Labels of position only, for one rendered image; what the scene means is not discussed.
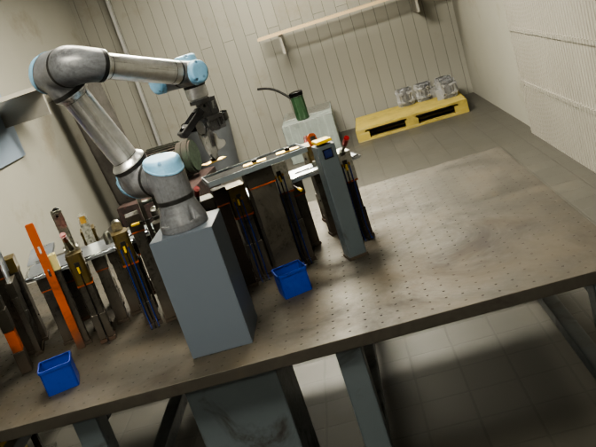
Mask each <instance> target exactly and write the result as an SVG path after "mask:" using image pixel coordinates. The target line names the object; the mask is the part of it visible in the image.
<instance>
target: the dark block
mask: <svg viewBox="0 0 596 447"><path fill-rule="evenodd" d="M124 216H125V218H126V221H127V224H128V226H129V229H130V232H131V233H132V235H133V236H134V238H135V241H136V243H137V247H138V249H139V252H140V254H141V256H142V258H143V261H144V264H145V267H146V269H147V272H148V274H149V277H150V281H152V284H153V288H154V290H155V293H156V294H157V297H158V300H159V302H160V305H161V308H162V310H163V313H164V315H163V316H164V318H165V321H166V323H168V322H170V321H173V320H175V319H177V317H176V313H175V311H174V308H173V306H172V303H171V300H170V299H169V295H168V292H167V290H166V287H165V285H164V283H163V280H162V278H161V274H160V272H159V269H158V267H157V264H156V262H155V260H154V257H153V253H152V250H151V248H150V246H149V241H148V238H147V237H146V234H145V227H144V225H143V223H141V224H139V225H137V226H134V227H131V224H133V223H136V222H139V221H142V220H141V217H140V214H139V213H138V211H137V210H135V211H132V212H130V213H128V214H125V215H124Z"/></svg>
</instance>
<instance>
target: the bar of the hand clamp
mask: <svg viewBox="0 0 596 447"><path fill-rule="evenodd" d="M51 217H52V219H53V221H54V223H55V225H56V227H57V229H58V232H59V234H60V233H61V232H64V233H65V234H66V235H67V236H68V238H69V241H70V242H71V243H73V246H74V249H75V251H76V250H77V247H76V244H75V241H74V239H73V236H72V234H71V232H70V230H69V228H68V226H67V222H66V220H65V218H64V216H63V214H62V212H61V209H60V208H54V209H53V210H52V211H51Z"/></svg>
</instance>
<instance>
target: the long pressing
mask: <svg viewBox="0 0 596 447"><path fill-rule="evenodd" d="M350 153H351V157H352V160H353V161H354V160H356V159H358V158H360V157H361V154H359V153H353V152H350ZM312 167H313V166H312V163H311V164H308V165H306V166H303V167H300V168H298V169H294V170H292V171H289V175H290V177H291V180H292V183H295V182H298V181H301V180H303V179H305V178H308V177H310V176H315V175H316V174H319V172H318V167H314V168H312ZM306 169H309V170H306ZM304 170H306V171H304ZM302 171H303V172H302ZM299 172H302V173H299ZM296 173H299V174H296ZM128 233H129V236H130V235H132V233H131V232H130V230H128ZM130 239H131V242H133V244H134V243H136V241H135V238H134V236H130ZM80 249H81V250H82V253H83V256H84V258H85V261H86V262H88V261H90V260H92V259H95V258H98V257H100V256H102V255H106V254H109V253H112V252H113V251H116V250H115V245H114V243H111V244H109V245H106V243H105V241H104V240H103V239H102V240H100V241H97V242H95V243H92V244H89V245H87V246H85V247H80ZM57 257H58V260H59V264H60V266H61V271H64V270H66V269H69V267H68V264H67V261H66V258H65V254H63V255H59V256H57ZM45 277H46V275H45V273H44V271H43V267H42V265H41V264H40V263H38V264H36V265H33V266H32V267H30V268H29V269H28V270H27V274H26V278H25V283H30V282H34V281H37V280H38V279H41V278H45Z"/></svg>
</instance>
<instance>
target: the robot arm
mask: <svg viewBox="0 0 596 447"><path fill-rule="evenodd" d="M28 76H29V80H30V82H31V84H32V85H33V87H34V88H35V89H36V90H37V91H39V92H41V93H43V94H46V95H49V96H50V98H51V99H52V100H53V101H54V102H55V104H56V105H63V106H64V107H65V108H66V109H67V110H68V112H69V113H70V114H71V115H73V117H74V118H75V119H76V120H77V122H78V123H79V124H80V125H81V127H82V128H83V129H84V130H85V132H86V133H87V134H88V135H89V136H90V138H91V139H92V140H93V142H94V143H95V144H96V145H97V146H98V148H99V149H100V150H101V151H102V153H103V154H104V155H105V156H106V157H107V159H108V160H110V162H111V163H112V164H113V165H114V169H113V173H114V174H115V175H116V180H117V181H116V183H117V186H118V188H119V189H120V191H121V192H122V193H123V194H125V195H126V196H128V197H131V198H135V199H143V198H151V197H154V198H155V199H156V202H157V205H158V207H159V210H160V227H161V232H162V234H163V235H165V236H168V235H175V234H178V233H182V232H185V231H189V230H191V229H194V228H196V227H198V226H200V225H202V224H203V223H205V222H206V221H207V220H208V214H207V212H206V210H205V209H204V208H203V207H202V206H201V204H200V203H199V202H198V201H197V199H196V198H195V196H194V193H193V191H192V187H191V184H190V181H189V179H188V176H187V174H186V171H185V169H184V163H183V162H182V160H181V158H180V156H179V154H178V153H174V152H165V153H157V154H155V155H152V156H149V157H147V155H146V154H145V153H144V151H143V150H139V149H135V148H134V146H133V145H132V144H131V143H130V141H129V140H128V139H127V138H126V137H125V136H124V135H123V133H122V132H121V131H120V129H119V128H118V127H117V126H116V124H115V123H114V121H113V120H112V119H111V118H110V116H109V115H108V114H107V113H106V111H105V110H104V109H103V107H102V106H101V105H100V104H99V102H98V101H97V100H96V99H95V98H94V97H93V95H92V94H91V93H90V91H89V90H88V89H87V83H89V82H105V81H106V80H117V81H129V82H149V86H150V88H151V90H152V91H153V92H154V93H155V94H157V95H160V94H164V93H165V94H166V93H167V92H169V91H172V90H178V89H182V88H184V92H185V95H186V97H187V100H188V101H189V104H190V106H196V108H194V109H193V111H192V113H191V114H190V116H189V117H188V118H187V120H186V121H185V123H184V125H183V126H182V128H181V129H180V130H179V131H178V132H177V135H178V136H179V137H180V138H188V137H189V135H190V134H191V132H192V130H193V129H194V127H195V126H196V129H197V131H198V135H199V138H200V141H201V143H202V144H203V146H204V147H205V149H206V151H207V153H208V155H209V156H210V157H211V158H215V159H216V160H218V153H217V151H218V150H220V149H221V148H222V147H224V146H225V144H226V142H225V140H224V139H220V138H218V136H217V134H216V133H213V131H214V130H219V129H221V128H223V127H225V126H226V123H225V120H224V116H223V113H222V112H220V111H219V108H218V105H217V103H216V98H215V95H214V96H208V89H207V86H206V84H205V81H206V80H207V79H208V67H207V65H206V64H205V63H204V62H203V61H202V60H199V59H197V58H196V56H195V54H193V53H189V54H185V55H183V56H180V57H177V58H175V59H174V60H173V59H157V58H148V57H140V56H132V55H123V54H115V53H108V52H107V50H105V49H100V48H93V47H86V46H79V45H63V46H59V47H58V48H56V49H53V50H50V51H45V52H42V53H41V54H39V55H38V56H36V57H35V58H34V59H33V60H32V61H31V63H30V65H29V69H28ZM222 117H223V118H222Z"/></svg>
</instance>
